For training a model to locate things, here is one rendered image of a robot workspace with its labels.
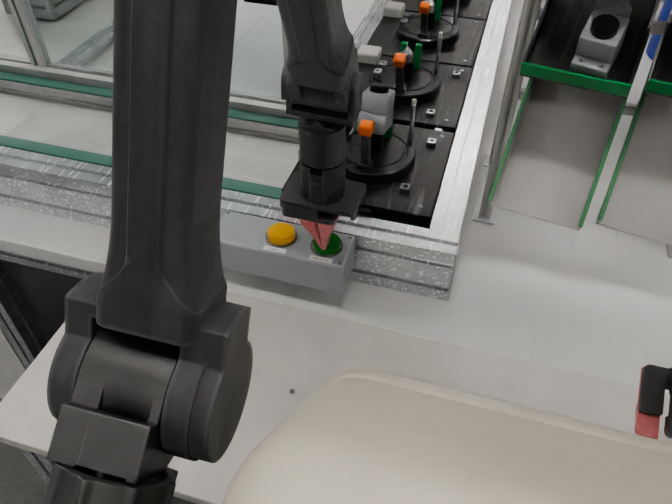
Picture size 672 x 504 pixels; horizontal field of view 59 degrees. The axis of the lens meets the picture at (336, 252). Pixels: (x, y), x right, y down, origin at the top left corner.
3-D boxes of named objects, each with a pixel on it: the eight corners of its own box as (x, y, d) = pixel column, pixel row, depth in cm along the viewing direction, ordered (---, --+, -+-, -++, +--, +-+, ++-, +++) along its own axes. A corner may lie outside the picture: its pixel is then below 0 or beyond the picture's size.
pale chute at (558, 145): (579, 231, 85) (582, 227, 81) (489, 204, 89) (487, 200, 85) (646, 41, 84) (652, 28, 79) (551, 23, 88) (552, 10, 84)
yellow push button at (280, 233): (289, 252, 87) (289, 242, 85) (264, 246, 87) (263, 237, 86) (298, 234, 89) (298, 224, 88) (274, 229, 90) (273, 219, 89)
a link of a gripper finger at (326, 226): (300, 225, 88) (297, 173, 81) (346, 234, 86) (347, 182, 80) (284, 256, 83) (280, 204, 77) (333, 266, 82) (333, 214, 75)
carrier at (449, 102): (454, 137, 108) (464, 74, 100) (328, 117, 113) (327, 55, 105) (471, 76, 125) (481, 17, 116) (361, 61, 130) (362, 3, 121)
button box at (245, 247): (342, 296, 87) (343, 266, 83) (212, 266, 92) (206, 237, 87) (355, 263, 92) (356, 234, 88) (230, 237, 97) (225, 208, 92)
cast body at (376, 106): (383, 136, 93) (389, 90, 89) (356, 131, 94) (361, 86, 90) (394, 122, 100) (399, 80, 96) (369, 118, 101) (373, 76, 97)
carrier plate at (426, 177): (429, 227, 91) (431, 216, 89) (282, 198, 96) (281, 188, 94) (453, 142, 107) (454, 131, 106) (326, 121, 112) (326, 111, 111)
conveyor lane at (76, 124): (424, 267, 97) (430, 221, 90) (-8, 177, 114) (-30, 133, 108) (450, 168, 117) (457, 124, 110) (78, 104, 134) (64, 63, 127)
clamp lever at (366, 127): (370, 167, 94) (371, 128, 88) (358, 164, 94) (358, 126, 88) (375, 152, 96) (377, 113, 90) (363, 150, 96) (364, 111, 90)
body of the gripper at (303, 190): (295, 181, 82) (292, 135, 77) (366, 194, 80) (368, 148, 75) (279, 210, 78) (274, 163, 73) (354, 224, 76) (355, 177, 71)
